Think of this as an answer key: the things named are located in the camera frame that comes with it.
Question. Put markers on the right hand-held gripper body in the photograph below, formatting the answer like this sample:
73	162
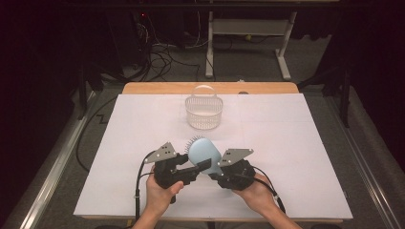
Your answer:
238	175

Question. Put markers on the black floor stand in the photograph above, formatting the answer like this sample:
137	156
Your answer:
83	92
344	95

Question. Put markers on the person's left hand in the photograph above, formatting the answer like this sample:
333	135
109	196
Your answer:
159	198

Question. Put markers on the dark device with red light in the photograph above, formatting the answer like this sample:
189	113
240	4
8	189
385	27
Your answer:
142	31

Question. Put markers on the white table cover sheet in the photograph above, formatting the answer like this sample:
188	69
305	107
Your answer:
127	127

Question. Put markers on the aluminium floor rail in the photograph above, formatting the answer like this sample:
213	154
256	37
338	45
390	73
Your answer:
54	171
366	171

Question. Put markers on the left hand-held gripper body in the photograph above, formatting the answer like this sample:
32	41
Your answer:
165	173

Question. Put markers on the person's right hand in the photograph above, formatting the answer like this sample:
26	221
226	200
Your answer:
258	197

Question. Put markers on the white plastic slotted basket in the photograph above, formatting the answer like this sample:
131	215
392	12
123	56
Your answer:
203	119

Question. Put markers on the light blue hairbrush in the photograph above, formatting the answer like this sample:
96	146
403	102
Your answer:
203	152

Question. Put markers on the white metal stand frame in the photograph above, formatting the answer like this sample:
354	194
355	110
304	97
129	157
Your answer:
248	27

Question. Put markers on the small yellow ball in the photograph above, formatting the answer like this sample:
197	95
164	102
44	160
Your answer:
248	37

